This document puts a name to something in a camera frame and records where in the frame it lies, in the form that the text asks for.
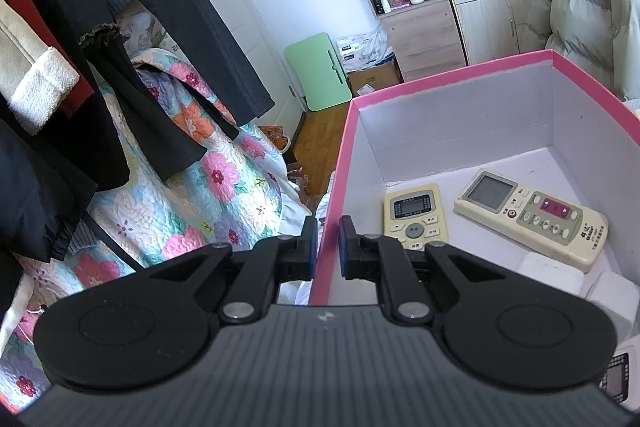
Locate yellowed remote face down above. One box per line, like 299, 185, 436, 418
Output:
383, 183, 449, 251

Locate pink cardboard box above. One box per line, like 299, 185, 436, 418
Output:
308, 48, 640, 403

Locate white charger with prongs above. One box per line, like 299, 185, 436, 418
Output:
516, 251, 585, 296

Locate cream remote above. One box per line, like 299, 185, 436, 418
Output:
454, 169, 608, 273

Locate guitar print table cloth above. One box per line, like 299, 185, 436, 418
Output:
277, 172, 335, 306

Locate floral quilt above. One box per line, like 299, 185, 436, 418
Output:
1, 46, 309, 412

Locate cardboard box on floor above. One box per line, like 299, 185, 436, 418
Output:
348, 61, 404, 96

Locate green folding table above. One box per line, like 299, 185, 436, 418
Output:
284, 32, 352, 113

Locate white tissue packs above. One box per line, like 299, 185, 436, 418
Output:
335, 24, 394, 74

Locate black hanging garment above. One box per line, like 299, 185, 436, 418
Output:
0, 0, 241, 323

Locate grey remote at edge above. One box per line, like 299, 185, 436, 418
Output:
600, 336, 640, 413

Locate white fleece sleeve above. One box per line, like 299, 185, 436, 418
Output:
0, 0, 79, 135

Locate grey puffer jacket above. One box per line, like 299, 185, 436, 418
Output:
523, 0, 639, 102

